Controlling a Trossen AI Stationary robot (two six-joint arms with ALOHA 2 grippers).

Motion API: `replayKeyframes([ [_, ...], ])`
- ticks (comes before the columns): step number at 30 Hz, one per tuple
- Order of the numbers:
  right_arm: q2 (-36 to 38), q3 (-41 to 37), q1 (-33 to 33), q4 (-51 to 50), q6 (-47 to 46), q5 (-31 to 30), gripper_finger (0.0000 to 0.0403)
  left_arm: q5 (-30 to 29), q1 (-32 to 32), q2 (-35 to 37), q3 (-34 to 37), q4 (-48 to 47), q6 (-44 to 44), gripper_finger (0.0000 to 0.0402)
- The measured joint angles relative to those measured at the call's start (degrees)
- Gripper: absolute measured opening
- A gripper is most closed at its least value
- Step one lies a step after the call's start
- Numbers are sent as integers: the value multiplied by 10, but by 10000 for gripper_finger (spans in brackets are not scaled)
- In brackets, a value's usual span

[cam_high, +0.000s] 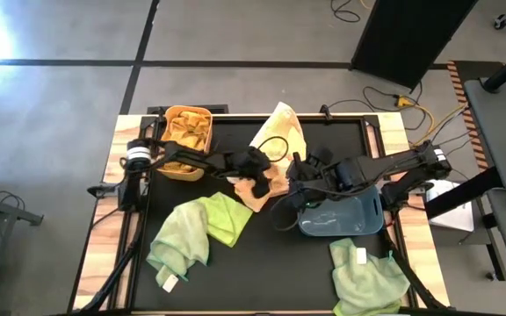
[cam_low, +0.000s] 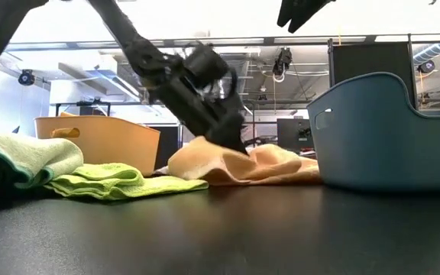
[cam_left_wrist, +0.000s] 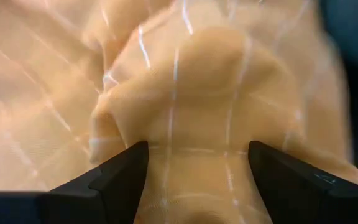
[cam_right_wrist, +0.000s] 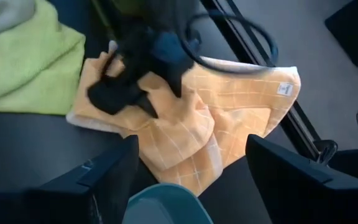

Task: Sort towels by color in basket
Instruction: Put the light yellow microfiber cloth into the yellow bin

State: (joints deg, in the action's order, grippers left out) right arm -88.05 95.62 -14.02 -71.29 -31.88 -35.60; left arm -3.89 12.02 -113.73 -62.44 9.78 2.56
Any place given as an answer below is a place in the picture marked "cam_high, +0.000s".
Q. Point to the black caster wheel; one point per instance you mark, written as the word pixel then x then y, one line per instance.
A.
pixel 502 21

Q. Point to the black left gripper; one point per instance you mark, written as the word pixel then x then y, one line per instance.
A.
pixel 246 164

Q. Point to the black frame strut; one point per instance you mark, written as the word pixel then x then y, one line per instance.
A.
pixel 112 272
pixel 411 281

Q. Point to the orange black striped tape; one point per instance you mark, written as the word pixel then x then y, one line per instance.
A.
pixel 464 109

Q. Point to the black partition panel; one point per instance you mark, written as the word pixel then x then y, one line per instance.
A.
pixel 411 35

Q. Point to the golden orange towel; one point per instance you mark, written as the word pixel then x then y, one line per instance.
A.
pixel 189 127

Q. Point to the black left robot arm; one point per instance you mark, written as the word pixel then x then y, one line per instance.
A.
pixel 191 160

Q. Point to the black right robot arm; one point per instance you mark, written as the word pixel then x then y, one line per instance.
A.
pixel 406 169

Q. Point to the pale green towel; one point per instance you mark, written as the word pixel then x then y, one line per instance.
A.
pixel 367 276
pixel 178 241

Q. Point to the cream peach towel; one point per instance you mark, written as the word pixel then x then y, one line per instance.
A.
pixel 279 127

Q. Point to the orange plastic basket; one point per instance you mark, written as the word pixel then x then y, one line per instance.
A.
pixel 182 175

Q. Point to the black diagonal beam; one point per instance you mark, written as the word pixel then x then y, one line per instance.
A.
pixel 464 193

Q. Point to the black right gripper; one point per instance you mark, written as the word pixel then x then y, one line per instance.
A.
pixel 323 175

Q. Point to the black camera clamp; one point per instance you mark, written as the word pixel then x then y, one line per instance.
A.
pixel 325 112

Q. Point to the blue plastic basket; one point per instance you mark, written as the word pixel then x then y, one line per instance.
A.
pixel 345 219

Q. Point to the white box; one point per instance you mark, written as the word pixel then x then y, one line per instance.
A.
pixel 455 219

